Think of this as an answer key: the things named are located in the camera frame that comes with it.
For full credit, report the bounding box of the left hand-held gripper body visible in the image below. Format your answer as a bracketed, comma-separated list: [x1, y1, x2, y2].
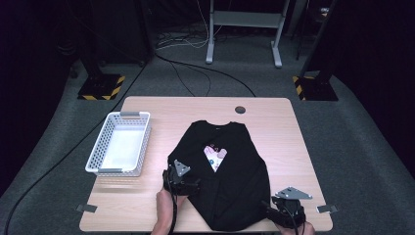
[161, 159, 194, 197]

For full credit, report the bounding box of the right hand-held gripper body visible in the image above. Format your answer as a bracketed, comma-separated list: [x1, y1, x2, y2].
[270, 186, 313, 230]

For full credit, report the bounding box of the black printed T-shirt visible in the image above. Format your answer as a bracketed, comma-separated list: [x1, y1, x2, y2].
[166, 119, 272, 232]

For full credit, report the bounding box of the person's right hand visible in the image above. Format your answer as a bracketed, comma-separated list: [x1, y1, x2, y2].
[275, 220, 317, 235]

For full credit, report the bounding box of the grey tape tab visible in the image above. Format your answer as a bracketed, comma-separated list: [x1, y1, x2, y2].
[75, 204, 99, 213]
[316, 204, 340, 214]

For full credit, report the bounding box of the white perforated plastic basket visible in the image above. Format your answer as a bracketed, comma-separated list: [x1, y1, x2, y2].
[84, 111, 152, 177]

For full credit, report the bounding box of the black stand with striped base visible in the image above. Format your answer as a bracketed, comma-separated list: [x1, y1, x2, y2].
[292, 0, 340, 102]
[76, 48, 126, 102]

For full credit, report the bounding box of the dark cabinet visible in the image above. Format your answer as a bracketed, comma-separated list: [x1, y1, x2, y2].
[89, 0, 155, 66]

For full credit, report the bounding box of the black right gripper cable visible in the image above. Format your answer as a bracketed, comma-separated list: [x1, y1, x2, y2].
[283, 204, 306, 235]

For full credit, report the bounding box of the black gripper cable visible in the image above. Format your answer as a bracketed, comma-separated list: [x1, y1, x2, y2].
[283, 204, 306, 235]
[162, 169, 179, 235]

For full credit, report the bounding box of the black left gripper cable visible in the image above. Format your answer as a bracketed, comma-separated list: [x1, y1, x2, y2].
[162, 169, 179, 235]

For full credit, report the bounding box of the thin black floor cable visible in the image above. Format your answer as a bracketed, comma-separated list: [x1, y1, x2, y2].
[168, 61, 212, 98]

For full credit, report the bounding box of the thick black floor cable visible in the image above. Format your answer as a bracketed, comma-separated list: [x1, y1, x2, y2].
[155, 53, 257, 98]

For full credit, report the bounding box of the long black floor cable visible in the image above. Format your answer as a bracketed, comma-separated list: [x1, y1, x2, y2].
[3, 63, 149, 235]

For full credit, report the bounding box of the white floor cable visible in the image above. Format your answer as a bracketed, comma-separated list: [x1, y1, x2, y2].
[156, 0, 223, 51]

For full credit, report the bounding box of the grey metal stand frame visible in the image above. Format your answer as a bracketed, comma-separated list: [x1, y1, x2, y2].
[205, 0, 291, 69]

